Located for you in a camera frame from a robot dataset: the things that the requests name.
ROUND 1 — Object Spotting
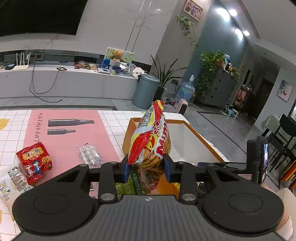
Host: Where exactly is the red yellow pretzel stick bag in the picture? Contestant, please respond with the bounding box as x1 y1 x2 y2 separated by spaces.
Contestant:
128 100 171 195

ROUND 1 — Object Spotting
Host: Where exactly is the red cartoon noodle snack bag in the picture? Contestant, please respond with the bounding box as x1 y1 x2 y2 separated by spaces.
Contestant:
16 142 52 185

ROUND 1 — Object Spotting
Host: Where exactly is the white chips snack bag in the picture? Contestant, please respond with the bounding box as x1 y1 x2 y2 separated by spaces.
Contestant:
0 165 34 214

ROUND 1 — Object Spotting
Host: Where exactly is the person's right hand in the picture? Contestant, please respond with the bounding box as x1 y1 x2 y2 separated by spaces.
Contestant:
261 183 295 240

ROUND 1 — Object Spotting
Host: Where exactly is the green snack packet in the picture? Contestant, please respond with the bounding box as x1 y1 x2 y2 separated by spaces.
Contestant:
115 171 142 200

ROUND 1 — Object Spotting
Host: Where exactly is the orange rimmed white storage box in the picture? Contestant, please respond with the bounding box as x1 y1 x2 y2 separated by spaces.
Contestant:
122 118 229 197

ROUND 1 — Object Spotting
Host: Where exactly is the black dining chair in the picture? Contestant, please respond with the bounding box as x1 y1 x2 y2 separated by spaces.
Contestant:
261 114 295 170

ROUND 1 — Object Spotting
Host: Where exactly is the clear wrapped candy packet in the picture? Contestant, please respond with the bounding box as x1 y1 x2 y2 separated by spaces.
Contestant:
76 142 103 168

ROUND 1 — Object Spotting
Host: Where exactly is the pink restaurant table mat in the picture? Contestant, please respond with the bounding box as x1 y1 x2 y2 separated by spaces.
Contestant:
18 109 123 185

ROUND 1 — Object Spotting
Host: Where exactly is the dark grey drawer cabinet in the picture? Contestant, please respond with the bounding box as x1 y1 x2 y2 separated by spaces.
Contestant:
198 69 236 108

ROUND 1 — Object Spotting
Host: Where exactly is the pink small heater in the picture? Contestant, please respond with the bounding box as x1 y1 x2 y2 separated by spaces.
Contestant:
174 98 188 115

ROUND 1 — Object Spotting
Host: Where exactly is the blue water jug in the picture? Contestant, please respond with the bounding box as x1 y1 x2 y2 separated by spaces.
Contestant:
176 75 196 102

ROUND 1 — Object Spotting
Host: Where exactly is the grey round trash bin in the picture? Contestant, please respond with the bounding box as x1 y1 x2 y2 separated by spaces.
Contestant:
132 74 160 109

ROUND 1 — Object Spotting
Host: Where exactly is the tall leafy potted plant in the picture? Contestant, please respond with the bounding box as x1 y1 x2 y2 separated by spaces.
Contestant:
151 55 187 101

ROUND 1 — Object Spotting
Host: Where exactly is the trailing green ivy plant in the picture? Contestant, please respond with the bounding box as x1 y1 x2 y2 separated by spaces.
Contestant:
197 51 226 98

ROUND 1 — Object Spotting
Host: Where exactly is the brown teddy bear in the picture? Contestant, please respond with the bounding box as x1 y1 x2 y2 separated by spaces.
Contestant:
110 50 126 62

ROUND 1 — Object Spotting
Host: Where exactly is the white wifi router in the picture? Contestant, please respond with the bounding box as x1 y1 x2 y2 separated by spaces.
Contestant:
13 52 31 70

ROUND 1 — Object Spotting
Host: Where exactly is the black television screen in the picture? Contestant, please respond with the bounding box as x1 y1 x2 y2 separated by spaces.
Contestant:
0 0 88 37

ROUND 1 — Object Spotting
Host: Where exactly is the small wall art canvas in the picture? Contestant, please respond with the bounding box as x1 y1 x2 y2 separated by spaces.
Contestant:
277 80 293 102

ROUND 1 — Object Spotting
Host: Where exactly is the black cable on counter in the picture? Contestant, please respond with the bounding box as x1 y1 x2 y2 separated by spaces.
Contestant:
28 57 68 103

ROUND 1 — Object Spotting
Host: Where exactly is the framed wall picture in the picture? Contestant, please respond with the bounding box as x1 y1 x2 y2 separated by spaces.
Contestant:
183 0 203 22

